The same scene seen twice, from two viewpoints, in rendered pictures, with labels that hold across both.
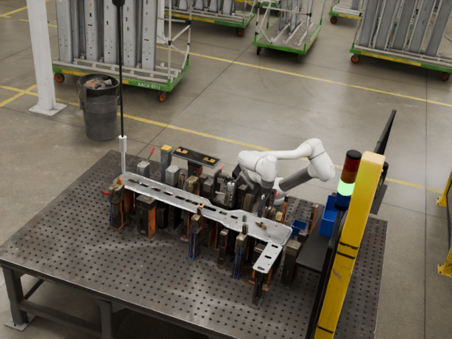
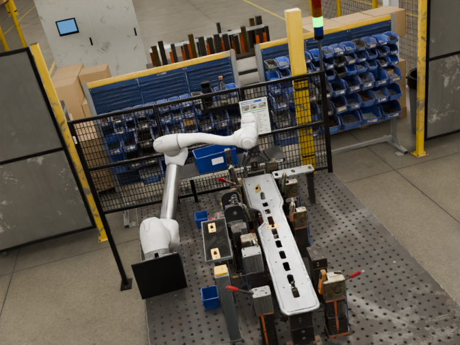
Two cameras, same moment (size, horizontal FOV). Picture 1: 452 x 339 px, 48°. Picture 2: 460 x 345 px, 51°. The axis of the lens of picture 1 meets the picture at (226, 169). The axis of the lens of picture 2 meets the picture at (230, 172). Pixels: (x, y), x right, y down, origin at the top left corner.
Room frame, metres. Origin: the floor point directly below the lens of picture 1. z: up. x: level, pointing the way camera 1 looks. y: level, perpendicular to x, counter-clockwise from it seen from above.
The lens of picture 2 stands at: (4.05, 2.25, 2.66)
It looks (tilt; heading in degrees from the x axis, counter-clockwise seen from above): 28 degrees down; 246
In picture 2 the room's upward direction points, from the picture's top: 11 degrees counter-clockwise
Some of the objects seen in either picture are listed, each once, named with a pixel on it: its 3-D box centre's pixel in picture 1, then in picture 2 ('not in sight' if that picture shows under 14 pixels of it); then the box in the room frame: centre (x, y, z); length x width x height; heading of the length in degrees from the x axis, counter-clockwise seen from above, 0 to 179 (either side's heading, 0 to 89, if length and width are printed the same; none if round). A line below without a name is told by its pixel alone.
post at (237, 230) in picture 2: (202, 197); (241, 257); (3.15, 0.16, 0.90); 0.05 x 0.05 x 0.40; 68
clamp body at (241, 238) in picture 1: (239, 255); (294, 202); (2.57, -0.15, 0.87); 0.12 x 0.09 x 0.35; 158
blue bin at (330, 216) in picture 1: (335, 216); (215, 157); (2.81, -0.78, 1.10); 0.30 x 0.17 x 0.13; 165
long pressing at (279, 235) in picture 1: (198, 205); (274, 228); (2.92, 0.17, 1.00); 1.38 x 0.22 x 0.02; 68
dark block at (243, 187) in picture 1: (240, 210); not in sight; (3.03, -0.14, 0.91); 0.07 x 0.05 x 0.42; 158
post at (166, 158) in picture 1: (165, 173); (228, 305); (3.42, 0.48, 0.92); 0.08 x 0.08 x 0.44; 68
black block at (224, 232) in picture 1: (222, 248); (293, 218); (2.66, -0.03, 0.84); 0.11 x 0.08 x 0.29; 158
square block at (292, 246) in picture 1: (290, 265); (273, 181); (2.52, -0.48, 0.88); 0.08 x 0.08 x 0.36; 68
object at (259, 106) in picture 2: not in sight; (254, 116); (2.44, -0.75, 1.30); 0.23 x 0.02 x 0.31; 158
